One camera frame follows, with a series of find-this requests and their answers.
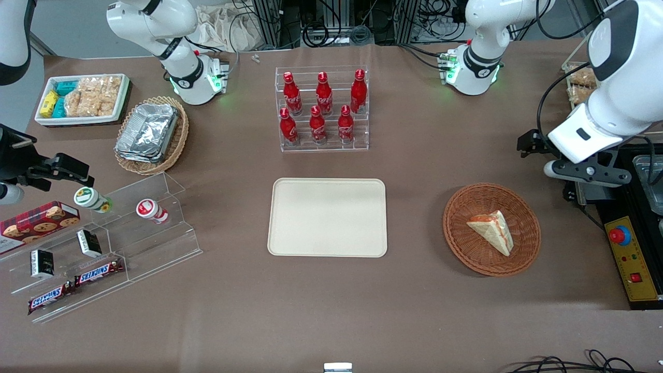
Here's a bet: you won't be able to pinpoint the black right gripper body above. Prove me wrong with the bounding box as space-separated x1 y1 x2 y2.
0 124 38 183

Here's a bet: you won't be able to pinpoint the triangular sandwich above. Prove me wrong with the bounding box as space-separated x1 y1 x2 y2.
466 210 514 257

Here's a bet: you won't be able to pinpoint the white rectangular snack tray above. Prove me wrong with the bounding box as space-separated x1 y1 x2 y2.
34 74 131 126

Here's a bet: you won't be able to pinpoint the light oval wicker basket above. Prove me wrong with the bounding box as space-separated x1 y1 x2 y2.
114 96 190 176

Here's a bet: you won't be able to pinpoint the brown round wicker basket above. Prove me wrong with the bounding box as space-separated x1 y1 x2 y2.
442 182 542 277

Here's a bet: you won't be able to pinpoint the beige plastic tray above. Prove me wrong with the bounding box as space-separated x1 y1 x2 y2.
267 178 388 258

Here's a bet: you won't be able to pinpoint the green capped yogurt bottle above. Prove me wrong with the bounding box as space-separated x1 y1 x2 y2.
74 186 113 214

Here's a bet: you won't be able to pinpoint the bagged bread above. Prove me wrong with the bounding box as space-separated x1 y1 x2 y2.
567 68 598 106

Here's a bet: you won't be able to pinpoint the red cookie box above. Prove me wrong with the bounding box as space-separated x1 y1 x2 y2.
0 201 81 254

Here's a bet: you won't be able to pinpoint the yellow snack packet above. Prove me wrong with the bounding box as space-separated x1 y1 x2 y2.
40 91 60 119

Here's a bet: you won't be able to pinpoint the clear bag rice crackers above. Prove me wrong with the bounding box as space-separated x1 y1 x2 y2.
64 78 100 118
97 76 123 117

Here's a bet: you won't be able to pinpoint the black equipment platform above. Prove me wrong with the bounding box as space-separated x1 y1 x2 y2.
564 142 663 310

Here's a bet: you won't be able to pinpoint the small black carton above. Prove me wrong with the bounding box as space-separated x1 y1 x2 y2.
30 249 55 279
77 229 103 258

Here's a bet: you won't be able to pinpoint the clear plastic container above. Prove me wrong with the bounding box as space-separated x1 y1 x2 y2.
632 154 663 216

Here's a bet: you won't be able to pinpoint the stacked aluminium foil containers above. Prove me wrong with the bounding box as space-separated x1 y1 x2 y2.
115 103 180 164

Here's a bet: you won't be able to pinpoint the red capped yogurt bottle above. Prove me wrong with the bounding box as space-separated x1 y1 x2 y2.
136 199 169 224

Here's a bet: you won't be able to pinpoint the snickers chocolate bar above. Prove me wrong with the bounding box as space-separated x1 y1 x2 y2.
27 282 76 315
74 258 125 287

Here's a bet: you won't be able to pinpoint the clear acrylic stepped display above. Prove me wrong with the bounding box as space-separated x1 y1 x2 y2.
0 172 204 324

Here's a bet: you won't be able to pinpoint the yellow emergency stop box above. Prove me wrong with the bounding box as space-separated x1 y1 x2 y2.
604 216 661 302

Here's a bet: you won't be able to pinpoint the red cola bottle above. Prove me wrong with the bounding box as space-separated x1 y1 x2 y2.
283 71 303 116
338 105 355 144
309 105 328 145
350 69 368 114
280 108 299 147
316 71 334 116

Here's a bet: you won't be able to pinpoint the beige cloth bag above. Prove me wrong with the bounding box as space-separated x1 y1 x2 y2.
194 5 271 52

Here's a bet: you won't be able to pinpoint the clear acrylic bottle rack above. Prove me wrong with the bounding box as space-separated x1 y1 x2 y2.
275 65 370 152

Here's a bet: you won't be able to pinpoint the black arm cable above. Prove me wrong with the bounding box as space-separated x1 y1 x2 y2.
536 62 594 151

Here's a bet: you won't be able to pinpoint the black floor cables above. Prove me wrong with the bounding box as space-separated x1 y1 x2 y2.
510 350 663 373

